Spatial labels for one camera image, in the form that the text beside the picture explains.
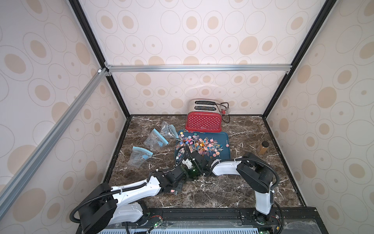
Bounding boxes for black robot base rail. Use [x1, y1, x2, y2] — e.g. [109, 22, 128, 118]
[99, 207, 328, 234]

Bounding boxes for red polka dot toaster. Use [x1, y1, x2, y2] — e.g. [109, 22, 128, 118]
[186, 99, 222, 133]

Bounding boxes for left slanted aluminium frame bar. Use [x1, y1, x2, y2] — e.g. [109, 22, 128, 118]
[1, 67, 109, 218]

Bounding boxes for teal rectangular tray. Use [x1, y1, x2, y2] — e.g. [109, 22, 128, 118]
[174, 130, 231, 161]

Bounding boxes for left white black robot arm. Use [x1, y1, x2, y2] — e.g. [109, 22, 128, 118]
[69, 165, 188, 234]

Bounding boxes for pile of loose candies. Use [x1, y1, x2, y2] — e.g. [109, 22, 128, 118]
[176, 131, 230, 160]

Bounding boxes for brown bottle black cap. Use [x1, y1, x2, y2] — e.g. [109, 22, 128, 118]
[256, 141, 269, 155]

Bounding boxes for horizontal aluminium frame bar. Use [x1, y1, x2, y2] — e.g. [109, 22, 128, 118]
[108, 64, 292, 73]

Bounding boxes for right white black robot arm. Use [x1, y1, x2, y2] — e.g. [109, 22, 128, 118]
[175, 152, 280, 224]

